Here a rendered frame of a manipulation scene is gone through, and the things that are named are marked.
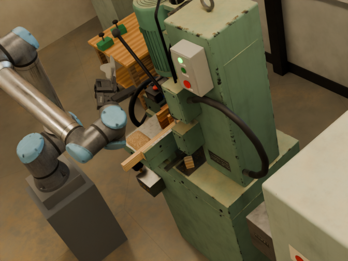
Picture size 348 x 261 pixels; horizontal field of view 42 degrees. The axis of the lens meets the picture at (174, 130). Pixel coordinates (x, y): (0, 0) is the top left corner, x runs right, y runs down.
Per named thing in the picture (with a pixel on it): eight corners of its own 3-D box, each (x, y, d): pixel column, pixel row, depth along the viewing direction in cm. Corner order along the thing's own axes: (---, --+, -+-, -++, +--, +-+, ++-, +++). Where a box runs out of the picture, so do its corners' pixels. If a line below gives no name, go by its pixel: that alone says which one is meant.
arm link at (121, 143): (128, 142, 168) (126, 151, 178) (124, 111, 173) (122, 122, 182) (102, 144, 167) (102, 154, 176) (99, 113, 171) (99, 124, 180)
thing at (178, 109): (186, 103, 172) (176, 72, 162) (202, 112, 166) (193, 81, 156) (170, 116, 169) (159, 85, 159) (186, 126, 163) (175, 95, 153)
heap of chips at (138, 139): (138, 130, 206) (136, 125, 204) (154, 141, 198) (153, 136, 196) (124, 141, 204) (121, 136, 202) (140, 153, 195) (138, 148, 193)
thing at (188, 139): (193, 135, 186) (187, 114, 178) (205, 142, 181) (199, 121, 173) (177, 149, 183) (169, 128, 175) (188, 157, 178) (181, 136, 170)
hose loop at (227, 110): (212, 149, 181) (191, 80, 157) (277, 190, 159) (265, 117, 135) (202, 157, 179) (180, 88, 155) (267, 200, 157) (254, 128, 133)
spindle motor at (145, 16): (177, 46, 192) (157, -21, 172) (206, 59, 181) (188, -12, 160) (146, 69, 186) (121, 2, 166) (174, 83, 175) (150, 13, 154)
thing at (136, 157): (215, 95, 210) (214, 88, 207) (218, 97, 208) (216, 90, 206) (124, 170, 191) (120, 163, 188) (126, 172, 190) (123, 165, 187)
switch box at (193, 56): (193, 77, 154) (183, 38, 143) (214, 87, 147) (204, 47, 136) (180, 87, 152) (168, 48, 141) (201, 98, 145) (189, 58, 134)
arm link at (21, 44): (47, 144, 240) (-16, 37, 181) (72, 123, 247) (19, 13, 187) (65, 159, 233) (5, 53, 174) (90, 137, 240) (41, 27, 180)
